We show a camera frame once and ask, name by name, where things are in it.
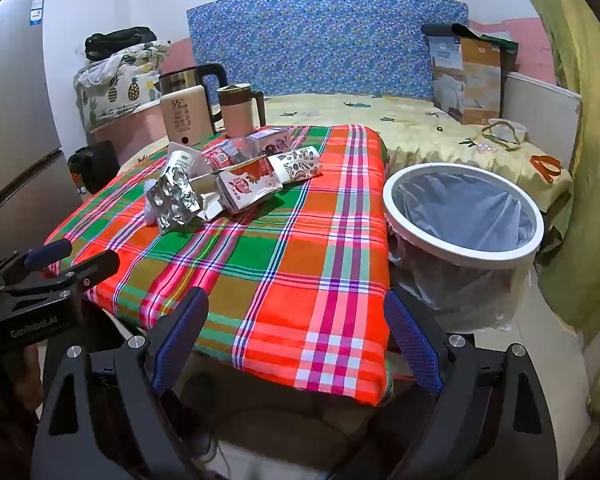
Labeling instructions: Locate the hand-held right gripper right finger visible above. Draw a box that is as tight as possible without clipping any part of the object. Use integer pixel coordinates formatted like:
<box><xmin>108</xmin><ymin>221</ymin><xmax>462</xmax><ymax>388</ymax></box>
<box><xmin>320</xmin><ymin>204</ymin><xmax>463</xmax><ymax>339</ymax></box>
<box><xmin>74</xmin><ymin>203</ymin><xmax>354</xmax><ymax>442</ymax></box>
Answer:
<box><xmin>382</xmin><ymin>287</ymin><xmax>561</xmax><ymax>480</ymax></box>

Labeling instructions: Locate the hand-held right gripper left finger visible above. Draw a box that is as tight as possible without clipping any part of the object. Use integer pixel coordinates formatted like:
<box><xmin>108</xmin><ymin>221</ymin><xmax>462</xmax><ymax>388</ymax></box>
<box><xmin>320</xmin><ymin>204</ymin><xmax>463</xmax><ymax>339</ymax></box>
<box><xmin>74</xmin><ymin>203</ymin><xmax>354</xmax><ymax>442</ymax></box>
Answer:
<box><xmin>30</xmin><ymin>286</ymin><xmax>211</xmax><ymax>480</ymax></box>

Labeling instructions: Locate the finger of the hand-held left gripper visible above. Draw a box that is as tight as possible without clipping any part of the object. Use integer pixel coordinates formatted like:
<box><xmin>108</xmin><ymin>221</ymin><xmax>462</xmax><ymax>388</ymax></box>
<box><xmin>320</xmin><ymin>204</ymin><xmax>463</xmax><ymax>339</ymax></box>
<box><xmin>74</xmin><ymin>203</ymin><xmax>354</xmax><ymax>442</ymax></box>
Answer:
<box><xmin>0</xmin><ymin>238</ymin><xmax>73</xmax><ymax>281</ymax></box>
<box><xmin>5</xmin><ymin>250</ymin><xmax>121</xmax><ymax>297</ymax></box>

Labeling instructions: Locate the white round trash bin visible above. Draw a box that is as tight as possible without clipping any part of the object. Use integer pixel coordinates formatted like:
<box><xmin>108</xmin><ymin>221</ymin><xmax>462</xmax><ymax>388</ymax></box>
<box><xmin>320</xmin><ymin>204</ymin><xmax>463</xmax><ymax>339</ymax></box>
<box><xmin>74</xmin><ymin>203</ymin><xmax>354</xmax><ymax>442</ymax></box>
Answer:
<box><xmin>382</xmin><ymin>162</ymin><xmax>546</xmax><ymax>333</ymax></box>

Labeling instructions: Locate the silver blister pack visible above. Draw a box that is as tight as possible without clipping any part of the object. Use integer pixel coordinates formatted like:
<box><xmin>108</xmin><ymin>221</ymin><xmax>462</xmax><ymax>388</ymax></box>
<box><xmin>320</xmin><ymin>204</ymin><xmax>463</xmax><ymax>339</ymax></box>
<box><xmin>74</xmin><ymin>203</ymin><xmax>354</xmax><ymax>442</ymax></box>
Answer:
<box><xmin>145</xmin><ymin>165</ymin><xmax>202</xmax><ymax>235</ymax></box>

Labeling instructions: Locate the white cardboard piece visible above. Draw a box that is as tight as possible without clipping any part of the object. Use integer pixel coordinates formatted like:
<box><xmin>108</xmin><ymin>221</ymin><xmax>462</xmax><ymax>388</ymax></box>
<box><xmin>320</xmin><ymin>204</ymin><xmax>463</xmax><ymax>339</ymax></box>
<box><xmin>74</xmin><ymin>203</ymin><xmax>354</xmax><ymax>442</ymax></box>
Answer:
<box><xmin>190</xmin><ymin>170</ymin><xmax>231</xmax><ymax>222</ymax></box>

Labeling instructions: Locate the white bottle blue cap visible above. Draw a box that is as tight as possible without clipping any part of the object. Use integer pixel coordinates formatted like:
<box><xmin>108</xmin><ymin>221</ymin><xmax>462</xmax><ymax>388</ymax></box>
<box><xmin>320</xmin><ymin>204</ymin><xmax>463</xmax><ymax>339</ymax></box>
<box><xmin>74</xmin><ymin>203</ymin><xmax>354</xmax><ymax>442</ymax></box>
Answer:
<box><xmin>166</xmin><ymin>142</ymin><xmax>206</xmax><ymax>181</ymax></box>

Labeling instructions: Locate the red milk carton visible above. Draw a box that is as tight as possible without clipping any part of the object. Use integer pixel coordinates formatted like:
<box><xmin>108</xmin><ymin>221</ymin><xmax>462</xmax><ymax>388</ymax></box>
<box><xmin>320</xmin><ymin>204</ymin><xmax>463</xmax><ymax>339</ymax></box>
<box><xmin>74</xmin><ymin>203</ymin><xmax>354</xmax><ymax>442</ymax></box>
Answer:
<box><xmin>215</xmin><ymin>166</ymin><xmax>285</xmax><ymax>211</ymax></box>

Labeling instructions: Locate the clear plastic bottle red label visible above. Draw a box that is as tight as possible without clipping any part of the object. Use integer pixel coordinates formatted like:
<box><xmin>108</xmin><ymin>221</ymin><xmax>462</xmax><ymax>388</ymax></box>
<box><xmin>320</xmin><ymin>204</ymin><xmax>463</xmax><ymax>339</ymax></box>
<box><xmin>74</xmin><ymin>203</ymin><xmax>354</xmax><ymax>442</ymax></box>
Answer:
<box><xmin>200</xmin><ymin>137</ymin><xmax>253</xmax><ymax>171</ymax></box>

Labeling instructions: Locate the patterned paper cup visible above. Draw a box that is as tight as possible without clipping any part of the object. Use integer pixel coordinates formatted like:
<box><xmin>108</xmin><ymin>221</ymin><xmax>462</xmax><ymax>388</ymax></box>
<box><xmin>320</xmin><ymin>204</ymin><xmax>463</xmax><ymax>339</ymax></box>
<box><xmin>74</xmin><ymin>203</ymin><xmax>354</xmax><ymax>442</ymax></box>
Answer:
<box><xmin>267</xmin><ymin>145</ymin><xmax>323</xmax><ymax>186</ymax></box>

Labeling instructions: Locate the purple carton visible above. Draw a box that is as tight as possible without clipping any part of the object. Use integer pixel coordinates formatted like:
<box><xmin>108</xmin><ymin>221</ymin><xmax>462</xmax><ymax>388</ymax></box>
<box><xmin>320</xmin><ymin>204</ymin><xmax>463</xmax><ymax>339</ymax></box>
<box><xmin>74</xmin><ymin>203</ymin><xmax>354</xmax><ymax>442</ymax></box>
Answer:
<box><xmin>245</xmin><ymin>127</ymin><xmax>292</xmax><ymax>158</ymax></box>

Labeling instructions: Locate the black bag with red detail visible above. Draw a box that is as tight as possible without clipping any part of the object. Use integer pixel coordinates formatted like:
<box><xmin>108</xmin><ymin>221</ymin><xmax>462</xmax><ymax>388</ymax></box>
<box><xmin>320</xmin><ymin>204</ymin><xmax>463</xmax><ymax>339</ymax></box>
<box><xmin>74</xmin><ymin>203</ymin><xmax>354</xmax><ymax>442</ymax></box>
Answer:
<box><xmin>67</xmin><ymin>141</ymin><xmax>121</xmax><ymax>196</ymax></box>

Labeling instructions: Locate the plaid tablecloth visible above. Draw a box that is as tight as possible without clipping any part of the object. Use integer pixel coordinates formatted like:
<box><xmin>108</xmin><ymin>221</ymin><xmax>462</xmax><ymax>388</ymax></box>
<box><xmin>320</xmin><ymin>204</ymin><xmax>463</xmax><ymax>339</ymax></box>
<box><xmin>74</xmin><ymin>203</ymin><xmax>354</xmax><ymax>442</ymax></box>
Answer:
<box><xmin>45</xmin><ymin>125</ymin><xmax>393</xmax><ymax>408</ymax></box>

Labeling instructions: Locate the pink cabinet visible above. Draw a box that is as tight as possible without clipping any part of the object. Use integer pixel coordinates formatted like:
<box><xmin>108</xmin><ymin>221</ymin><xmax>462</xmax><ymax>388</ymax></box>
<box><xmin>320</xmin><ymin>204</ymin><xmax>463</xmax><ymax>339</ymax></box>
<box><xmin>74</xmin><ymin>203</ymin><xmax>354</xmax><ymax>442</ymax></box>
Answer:
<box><xmin>87</xmin><ymin>100</ymin><xmax>171</xmax><ymax>171</ymax></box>

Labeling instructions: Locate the clear plastic bin liner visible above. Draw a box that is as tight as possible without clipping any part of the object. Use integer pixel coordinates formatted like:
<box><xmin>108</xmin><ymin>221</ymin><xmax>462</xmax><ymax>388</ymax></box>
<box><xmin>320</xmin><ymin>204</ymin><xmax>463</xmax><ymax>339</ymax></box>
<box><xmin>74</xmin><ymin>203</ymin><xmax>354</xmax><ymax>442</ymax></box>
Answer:
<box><xmin>387</xmin><ymin>170</ymin><xmax>536</xmax><ymax>333</ymax></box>

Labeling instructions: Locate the pineapple print cloth bundle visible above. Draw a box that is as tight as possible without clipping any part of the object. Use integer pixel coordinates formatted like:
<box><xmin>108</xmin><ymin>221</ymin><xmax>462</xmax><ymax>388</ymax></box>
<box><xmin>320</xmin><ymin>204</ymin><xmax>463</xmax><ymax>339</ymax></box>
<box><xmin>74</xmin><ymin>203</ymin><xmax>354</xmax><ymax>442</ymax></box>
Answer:
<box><xmin>75</xmin><ymin>40</ymin><xmax>171</xmax><ymax>128</ymax></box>

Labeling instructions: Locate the cream warming device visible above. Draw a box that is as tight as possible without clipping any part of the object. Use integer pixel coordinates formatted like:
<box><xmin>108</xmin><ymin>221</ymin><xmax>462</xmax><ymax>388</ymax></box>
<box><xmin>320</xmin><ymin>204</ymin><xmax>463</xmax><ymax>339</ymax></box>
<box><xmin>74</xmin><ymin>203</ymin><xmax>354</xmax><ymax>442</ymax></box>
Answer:
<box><xmin>160</xmin><ymin>85</ymin><xmax>216</xmax><ymax>147</ymax></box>

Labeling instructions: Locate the beige electric kettle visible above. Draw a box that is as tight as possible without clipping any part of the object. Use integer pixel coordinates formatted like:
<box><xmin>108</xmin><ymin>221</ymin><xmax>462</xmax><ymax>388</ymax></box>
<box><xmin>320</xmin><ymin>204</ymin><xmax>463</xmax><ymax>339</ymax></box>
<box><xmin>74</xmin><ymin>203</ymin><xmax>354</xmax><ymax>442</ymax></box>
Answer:
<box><xmin>158</xmin><ymin>62</ymin><xmax>227</xmax><ymax>133</ymax></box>

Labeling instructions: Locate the pink mug with brown lid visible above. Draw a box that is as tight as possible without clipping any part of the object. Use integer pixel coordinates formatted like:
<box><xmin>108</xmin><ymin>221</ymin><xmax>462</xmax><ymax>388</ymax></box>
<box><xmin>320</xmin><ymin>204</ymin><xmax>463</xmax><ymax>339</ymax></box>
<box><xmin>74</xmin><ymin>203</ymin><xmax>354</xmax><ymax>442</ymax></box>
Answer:
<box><xmin>216</xmin><ymin>83</ymin><xmax>267</xmax><ymax>139</ymax></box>

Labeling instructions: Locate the yellow printed bed sheet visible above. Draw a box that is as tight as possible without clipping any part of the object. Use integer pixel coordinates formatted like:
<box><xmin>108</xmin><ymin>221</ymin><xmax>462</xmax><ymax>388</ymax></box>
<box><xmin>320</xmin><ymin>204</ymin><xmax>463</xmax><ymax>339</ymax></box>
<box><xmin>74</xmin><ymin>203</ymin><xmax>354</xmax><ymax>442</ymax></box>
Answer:
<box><xmin>120</xmin><ymin>92</ymin><xmax>576</xmax><ymax>241</ymax></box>

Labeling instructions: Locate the white panel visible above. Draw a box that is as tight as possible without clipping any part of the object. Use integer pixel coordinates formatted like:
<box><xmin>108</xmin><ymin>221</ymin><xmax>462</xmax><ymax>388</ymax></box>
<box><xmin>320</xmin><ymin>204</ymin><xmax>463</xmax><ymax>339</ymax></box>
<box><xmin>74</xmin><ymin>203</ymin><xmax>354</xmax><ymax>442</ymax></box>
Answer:
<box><xmin>500</xmin><ymin>71</ymin><xmax>583</xmax><ymax>146</ymax></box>

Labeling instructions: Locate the cardboard quilt box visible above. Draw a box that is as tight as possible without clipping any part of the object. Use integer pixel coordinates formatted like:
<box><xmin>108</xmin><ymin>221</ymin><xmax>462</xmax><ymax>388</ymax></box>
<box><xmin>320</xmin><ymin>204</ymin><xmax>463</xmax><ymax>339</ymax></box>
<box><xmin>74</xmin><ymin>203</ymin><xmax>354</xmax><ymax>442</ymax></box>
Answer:
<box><xmin>427</xmin><ymin>35</ymin><xmax>503</xmax><ymax>126</ymax></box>

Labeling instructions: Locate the yellow-green curtain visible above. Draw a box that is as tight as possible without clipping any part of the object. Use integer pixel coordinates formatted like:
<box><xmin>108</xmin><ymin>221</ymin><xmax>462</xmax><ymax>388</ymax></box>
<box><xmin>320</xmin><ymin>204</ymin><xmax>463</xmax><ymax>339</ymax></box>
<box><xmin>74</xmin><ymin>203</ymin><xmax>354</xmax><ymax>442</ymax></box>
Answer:
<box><xmin>507</xmin><ymin>0</ymin><xmax>600</xmax><ymax>411</ymax></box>

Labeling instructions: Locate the dark green bag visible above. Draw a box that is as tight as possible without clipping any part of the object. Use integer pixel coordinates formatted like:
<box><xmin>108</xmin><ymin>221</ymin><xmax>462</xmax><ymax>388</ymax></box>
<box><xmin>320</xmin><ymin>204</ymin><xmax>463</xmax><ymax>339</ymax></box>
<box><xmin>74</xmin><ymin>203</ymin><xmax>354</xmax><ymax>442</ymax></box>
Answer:
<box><xmin>482</xmin><ymin>32</ymin><xmax>520</xmax><ymax>56</ymax></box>

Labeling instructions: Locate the blue floral headboard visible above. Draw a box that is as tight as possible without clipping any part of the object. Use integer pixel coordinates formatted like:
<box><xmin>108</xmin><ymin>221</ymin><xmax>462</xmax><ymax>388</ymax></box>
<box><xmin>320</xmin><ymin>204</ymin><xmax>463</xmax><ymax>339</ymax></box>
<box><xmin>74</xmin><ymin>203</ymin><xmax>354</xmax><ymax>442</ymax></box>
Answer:
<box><xmin>186</xmin><ymin>0</ymin><xmax>469</xmax><ymax>101</ymax></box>

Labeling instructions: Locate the green strap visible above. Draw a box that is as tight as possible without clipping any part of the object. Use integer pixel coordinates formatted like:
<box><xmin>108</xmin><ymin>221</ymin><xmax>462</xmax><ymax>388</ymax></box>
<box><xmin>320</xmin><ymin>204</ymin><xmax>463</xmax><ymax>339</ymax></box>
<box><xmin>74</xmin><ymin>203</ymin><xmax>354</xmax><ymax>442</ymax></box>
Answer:
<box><xmin>481</xmin><ymin>120</ymin><xmax>526</xmax><ymax>151</ymax></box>

